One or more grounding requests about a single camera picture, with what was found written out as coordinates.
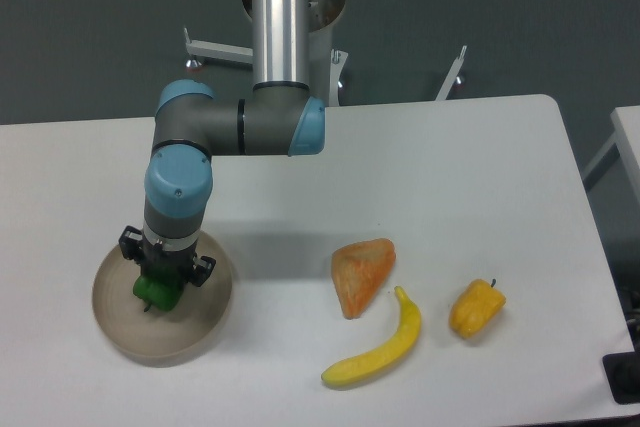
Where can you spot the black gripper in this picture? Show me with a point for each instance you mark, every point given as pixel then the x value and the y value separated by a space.
pixel 155 262

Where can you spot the green bell pepper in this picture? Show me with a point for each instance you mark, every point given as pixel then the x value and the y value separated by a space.
pixel 161 292

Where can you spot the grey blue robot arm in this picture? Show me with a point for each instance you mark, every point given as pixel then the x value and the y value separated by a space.
pixel 282 117

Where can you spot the beige round plate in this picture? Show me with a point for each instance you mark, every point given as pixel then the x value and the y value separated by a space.
pixel 151 336

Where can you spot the yellow bell pepper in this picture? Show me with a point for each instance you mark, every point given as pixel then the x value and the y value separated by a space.
pixel 475 307

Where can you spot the orange triangular bread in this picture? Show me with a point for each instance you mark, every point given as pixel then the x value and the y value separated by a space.
pixel 358 271

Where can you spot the yellow banana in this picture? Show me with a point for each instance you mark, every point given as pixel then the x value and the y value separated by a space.
pixel 365 366

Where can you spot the black device at edge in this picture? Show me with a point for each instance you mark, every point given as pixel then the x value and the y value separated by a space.
pixel 622 373

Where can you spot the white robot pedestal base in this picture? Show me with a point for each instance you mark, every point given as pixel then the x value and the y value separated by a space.
pixel 326 61

